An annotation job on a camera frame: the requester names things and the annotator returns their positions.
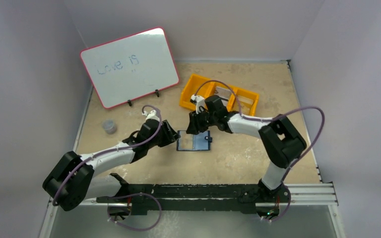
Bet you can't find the blue leather card holder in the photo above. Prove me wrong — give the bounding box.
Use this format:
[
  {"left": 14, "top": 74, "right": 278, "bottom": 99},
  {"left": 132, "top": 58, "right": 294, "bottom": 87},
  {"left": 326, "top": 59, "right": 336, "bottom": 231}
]
[{"left": 176, "top": 130, "right": 213, "bottom": 151}]

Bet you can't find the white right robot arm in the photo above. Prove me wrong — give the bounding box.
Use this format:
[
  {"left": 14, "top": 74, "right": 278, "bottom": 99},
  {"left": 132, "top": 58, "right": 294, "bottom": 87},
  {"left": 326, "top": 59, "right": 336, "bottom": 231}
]
[{"left": 186, "top": 95, "right": 307, "bottom": 192}]

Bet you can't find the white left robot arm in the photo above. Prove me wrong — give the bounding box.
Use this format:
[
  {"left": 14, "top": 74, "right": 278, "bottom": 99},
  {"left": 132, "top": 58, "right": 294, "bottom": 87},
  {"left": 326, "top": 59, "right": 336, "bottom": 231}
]
[{"left": 42, "top": 119, "right": 180, "bottom": 211}]

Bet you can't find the card in middle bin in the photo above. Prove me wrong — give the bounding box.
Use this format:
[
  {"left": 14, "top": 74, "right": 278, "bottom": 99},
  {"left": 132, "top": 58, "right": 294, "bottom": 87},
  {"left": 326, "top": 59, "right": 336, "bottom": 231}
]
[{"left": 214, "top": 86, "right": 232, "bottom": 102}]

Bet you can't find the card in bin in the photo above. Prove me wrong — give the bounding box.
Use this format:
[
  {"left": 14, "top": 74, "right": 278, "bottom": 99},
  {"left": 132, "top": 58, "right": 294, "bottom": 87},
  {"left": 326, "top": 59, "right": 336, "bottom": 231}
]
[
  {"left": 214, "top": 86, "right": 232, "bottom": 102},
  {"left": 237, "top": 95, "right": 255, "bottom": 116}
]

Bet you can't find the card in right bin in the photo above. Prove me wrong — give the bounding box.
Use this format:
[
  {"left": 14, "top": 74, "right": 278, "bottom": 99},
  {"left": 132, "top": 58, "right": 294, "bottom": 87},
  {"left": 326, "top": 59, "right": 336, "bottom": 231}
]
[{"left": 237, "top": 95, "right": 255, "bottom": 116}]

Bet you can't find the yellow plastic bin tray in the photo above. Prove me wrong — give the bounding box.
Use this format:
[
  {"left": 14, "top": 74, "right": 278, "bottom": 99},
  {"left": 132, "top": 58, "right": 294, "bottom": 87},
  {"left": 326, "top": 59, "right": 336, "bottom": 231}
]
[{"left": 179, "top": 74, "right": 259, "bottom": 116}]

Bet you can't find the small clear plastic cup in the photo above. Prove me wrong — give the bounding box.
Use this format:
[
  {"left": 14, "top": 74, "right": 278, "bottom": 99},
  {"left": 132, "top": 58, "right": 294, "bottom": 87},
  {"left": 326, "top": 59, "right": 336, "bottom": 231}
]
[{"left": 102, "top": 119, "right": 117, "bottom": 134}]

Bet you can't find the pink framed whiteboard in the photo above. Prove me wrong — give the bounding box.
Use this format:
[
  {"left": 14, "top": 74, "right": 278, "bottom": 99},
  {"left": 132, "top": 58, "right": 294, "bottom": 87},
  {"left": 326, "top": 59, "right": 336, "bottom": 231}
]
[{"left": 80, "top": 27, "right": 180, "bottom": 109}]

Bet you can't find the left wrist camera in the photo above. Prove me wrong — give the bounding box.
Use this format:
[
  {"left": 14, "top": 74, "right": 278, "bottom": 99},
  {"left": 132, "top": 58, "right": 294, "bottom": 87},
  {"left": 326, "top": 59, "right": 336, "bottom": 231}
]
[{"left": 142, "top": 110, "right": 160, "bottom": 121}]

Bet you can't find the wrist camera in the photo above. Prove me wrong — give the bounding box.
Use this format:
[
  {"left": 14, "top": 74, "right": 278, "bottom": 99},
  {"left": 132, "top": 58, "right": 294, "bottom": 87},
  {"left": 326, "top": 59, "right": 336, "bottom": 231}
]
[
  {"left": 190, "top": 95, "right": 205, "bottom": 114},
  {"left": 142, "top": 110, "right": 160, "bottom": 121}
]

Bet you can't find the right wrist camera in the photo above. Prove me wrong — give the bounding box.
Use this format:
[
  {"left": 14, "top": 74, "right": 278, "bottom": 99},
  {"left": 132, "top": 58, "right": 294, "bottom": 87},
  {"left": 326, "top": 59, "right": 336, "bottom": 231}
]
[{"left": 190, "top": 95, "right": 205, "bottom": 114}]

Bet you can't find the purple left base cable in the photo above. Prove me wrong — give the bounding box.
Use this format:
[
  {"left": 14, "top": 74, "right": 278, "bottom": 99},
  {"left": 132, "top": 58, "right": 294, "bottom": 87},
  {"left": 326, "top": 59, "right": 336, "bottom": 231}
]
[{"left": 106, "top": 191, "right": 163, "bottom": 232}]

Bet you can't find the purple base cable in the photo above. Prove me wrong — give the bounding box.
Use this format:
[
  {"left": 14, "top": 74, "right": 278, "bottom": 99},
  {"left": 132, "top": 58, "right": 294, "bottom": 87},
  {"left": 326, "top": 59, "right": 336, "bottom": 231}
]
[
  {"left": 106, "top": 191, "right": 163, "bottom": 232},
  {"left": 259, "top": 187, "right": 293, "bottom": 224}
]

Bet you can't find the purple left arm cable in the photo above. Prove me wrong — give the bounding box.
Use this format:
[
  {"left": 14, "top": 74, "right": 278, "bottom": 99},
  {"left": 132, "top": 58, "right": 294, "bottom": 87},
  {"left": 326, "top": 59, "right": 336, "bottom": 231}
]
[{"left": 52, "top": 105, "right": 163, "bottom": 207}]

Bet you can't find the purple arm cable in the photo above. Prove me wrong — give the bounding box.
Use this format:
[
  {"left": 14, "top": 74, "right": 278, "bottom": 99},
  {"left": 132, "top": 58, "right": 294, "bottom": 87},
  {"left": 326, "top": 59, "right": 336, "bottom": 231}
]
[
  {"left": 192, "top": 80, "right": 326, "bottom": 184},
  {"left": 52, "top": 105, "right": 163, "bottom": 207}
]

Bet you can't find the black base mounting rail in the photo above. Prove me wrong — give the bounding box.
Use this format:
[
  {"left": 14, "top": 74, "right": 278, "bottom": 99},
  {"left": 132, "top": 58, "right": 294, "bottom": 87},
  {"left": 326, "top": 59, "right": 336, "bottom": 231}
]
[{"left": 97, "top": 184, "right": 291, "bottom": 216}]

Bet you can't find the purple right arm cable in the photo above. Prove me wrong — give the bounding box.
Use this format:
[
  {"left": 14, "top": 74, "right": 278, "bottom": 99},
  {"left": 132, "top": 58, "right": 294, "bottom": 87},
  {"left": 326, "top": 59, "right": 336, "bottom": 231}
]
[{"left": 192, "top": 80, "right": 326, "bottom": 184}]

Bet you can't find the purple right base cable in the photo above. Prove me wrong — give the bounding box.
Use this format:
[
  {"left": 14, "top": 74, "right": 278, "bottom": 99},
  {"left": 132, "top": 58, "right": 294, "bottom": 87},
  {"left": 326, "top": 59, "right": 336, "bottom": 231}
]
[{"left": 259, "top": 187, "right": 293, "bottom": 224}]

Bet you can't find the aluminium frame rail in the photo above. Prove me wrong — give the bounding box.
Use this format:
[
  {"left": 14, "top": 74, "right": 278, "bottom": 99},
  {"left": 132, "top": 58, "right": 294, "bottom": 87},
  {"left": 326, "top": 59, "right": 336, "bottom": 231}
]
[{"left": 57, "top": 183, "right": 338, "bottom": 211}]

